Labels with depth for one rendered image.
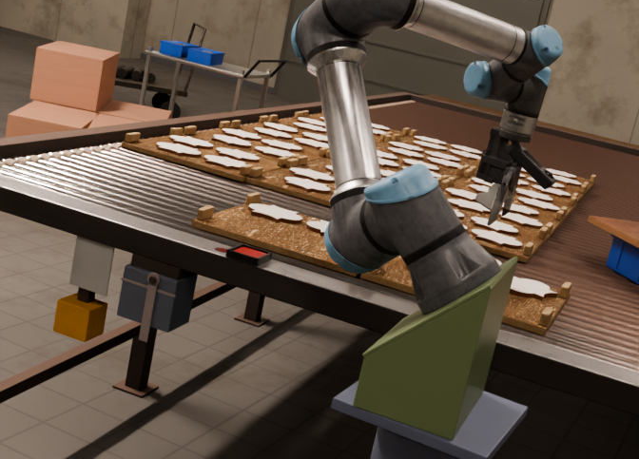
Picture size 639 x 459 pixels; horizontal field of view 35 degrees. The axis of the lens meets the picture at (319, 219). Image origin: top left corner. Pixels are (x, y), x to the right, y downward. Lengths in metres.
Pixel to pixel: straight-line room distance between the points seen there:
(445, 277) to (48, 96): 4.91
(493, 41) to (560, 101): 9.64
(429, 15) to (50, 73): 4.61
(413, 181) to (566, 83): 9.98
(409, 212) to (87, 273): 0.96
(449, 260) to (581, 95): 9.97
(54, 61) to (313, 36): 4.49
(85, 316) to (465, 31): 1.07
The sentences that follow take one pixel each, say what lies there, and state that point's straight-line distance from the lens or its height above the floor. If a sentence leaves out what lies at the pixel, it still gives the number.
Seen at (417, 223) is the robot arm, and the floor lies 1.18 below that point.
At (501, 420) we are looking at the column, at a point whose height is 0.87.
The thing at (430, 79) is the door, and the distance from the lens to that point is 11.96.
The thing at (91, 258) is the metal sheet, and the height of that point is 0.81.
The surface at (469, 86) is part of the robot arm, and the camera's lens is 2.13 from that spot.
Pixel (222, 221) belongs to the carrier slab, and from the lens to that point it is 2.37.
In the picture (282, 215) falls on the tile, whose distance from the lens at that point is 2.50.
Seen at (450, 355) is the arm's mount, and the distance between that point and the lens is 1.60.
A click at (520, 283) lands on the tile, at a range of 2.37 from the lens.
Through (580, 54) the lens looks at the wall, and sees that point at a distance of 11.58.
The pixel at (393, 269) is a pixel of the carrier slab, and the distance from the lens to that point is 2.27.
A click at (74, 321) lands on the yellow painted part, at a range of 2.39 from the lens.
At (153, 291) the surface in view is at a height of 0.80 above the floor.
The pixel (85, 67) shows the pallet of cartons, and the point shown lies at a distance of 6.29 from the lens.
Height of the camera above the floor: 1.53
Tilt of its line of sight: 13 degrees down
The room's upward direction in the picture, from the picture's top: 12 degrees clockwise
